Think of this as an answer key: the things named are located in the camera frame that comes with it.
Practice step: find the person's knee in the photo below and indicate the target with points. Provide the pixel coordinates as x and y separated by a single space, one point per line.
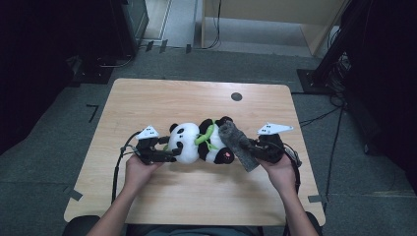
78 226
315 226

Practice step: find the person's grey clothing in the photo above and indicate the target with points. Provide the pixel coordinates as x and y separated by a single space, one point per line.
196 231

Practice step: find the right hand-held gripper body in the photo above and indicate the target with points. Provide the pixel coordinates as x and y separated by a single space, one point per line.
272 147

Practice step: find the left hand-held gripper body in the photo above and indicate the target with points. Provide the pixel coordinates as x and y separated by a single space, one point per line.
147 146

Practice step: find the person's right hand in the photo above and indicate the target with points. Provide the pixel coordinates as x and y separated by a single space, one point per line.
282 175

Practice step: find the black floor base plate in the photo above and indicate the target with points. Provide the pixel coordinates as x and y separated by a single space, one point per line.
93 74

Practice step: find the person's right knee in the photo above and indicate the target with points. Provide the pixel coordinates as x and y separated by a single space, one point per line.
315 226

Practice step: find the person's left knee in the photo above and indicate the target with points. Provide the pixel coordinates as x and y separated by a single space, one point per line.
78 226

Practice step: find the black cabinet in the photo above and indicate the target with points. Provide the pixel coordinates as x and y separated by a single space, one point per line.
131 26

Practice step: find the dark curtain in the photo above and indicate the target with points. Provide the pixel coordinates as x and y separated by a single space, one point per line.
390 82
39 65

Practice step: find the round black table grommet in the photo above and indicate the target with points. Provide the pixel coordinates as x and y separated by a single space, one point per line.
236 96

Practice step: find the light wooden desk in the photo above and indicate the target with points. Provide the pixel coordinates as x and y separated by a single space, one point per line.
262 8

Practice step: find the black metal stand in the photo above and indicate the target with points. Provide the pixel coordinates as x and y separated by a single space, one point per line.
331 49

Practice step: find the person's left hand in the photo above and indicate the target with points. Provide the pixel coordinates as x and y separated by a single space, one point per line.
137 173

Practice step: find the grey floor tape piece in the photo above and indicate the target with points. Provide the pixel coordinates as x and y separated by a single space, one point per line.
72 193
316 198

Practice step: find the panda plush toy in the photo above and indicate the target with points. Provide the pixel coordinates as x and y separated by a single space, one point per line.
188 144

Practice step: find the grey fuzzy sock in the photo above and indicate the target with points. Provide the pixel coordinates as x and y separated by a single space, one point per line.
237 144

